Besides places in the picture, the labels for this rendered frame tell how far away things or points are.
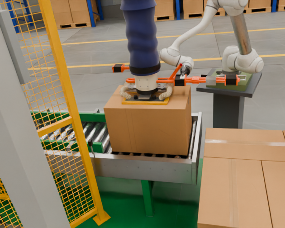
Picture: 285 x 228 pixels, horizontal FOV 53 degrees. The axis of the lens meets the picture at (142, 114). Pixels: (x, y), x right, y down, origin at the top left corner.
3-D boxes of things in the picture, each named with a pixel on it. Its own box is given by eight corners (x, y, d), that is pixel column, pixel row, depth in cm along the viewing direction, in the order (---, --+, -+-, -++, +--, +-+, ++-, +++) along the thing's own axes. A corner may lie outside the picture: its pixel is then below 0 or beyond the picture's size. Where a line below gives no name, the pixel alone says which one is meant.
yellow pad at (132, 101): (121, 104, 211) (120, 98, 208) (125, 98, 219) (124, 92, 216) (167, 105, 202) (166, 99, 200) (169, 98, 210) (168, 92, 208)
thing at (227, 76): (224, 85, 196) (225, 78, 193) (224, 81, 202) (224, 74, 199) (237, 85, 193) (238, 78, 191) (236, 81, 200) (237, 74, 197)
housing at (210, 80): (205, 85, 200) (205, 79, 198) (206, 81, 205) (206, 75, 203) (216, 85, 198) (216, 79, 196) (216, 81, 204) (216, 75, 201)
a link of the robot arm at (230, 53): (230, 64, 279) (230, 42, 269) (244, 69, 265) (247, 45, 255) (217, 69, 272) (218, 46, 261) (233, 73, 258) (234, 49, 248)
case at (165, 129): (111, 151, 229) (103, 107, 209) (125, 124, 262) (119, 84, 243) (187, 155, 214) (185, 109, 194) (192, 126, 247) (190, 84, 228)
